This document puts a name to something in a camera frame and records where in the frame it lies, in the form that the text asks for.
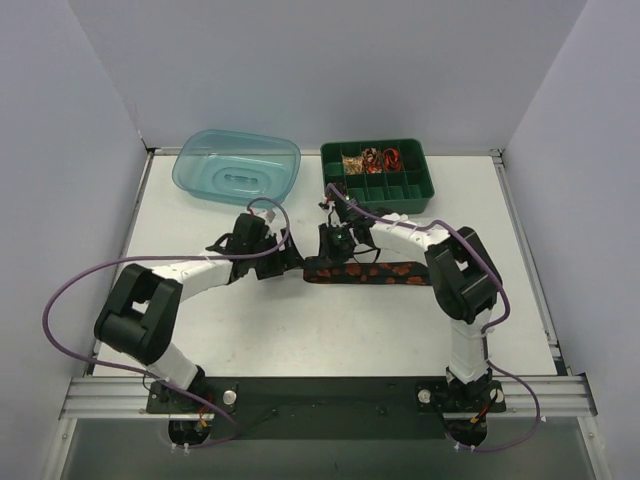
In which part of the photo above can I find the black orange floral necktie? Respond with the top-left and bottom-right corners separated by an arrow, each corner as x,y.
303,257 -> 431,286

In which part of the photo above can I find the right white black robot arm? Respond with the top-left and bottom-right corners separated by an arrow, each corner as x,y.
320,192 -> 510,409

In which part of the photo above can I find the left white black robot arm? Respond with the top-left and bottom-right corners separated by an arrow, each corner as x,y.
94,211 -> 303,391

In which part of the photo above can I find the teal transparent plastic tub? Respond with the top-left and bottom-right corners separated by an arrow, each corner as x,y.
172,130 -> 301,206

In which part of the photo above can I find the beige patterned rolled tie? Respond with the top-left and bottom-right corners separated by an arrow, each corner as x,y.
342,155 -> 364,176

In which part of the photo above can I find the green compartment organizer tray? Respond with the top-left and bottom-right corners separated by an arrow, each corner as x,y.
320,138 -> 435,215

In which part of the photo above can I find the red black rolled tie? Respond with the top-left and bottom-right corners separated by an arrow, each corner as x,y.
361,147 -> 383,174

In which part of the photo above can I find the orange red rolled tie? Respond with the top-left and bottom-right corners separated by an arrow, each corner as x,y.
382,147 -> 403,173

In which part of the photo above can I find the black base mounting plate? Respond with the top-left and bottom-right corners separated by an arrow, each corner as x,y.
168,377 -> 489,445

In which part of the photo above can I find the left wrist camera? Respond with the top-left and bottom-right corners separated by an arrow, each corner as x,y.
248,209 -> 276,224

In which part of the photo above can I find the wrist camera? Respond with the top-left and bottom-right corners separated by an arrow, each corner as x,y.
318,187 -> 359,225
248,209 -> 276,224

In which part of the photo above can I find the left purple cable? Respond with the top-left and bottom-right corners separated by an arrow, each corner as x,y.
43,197 -> 292,449

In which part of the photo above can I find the purple cable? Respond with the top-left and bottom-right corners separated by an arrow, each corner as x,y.
324,182 -> 545,454
43,197 -> 292,449

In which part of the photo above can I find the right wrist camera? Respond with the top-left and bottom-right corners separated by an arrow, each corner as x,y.
318,187 -> 359,225

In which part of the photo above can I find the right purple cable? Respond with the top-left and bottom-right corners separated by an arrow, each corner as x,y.
324,182 -> 545,454

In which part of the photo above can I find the aluminium extrusion rail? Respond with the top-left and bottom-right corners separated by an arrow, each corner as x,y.
60,375 -> 598,419

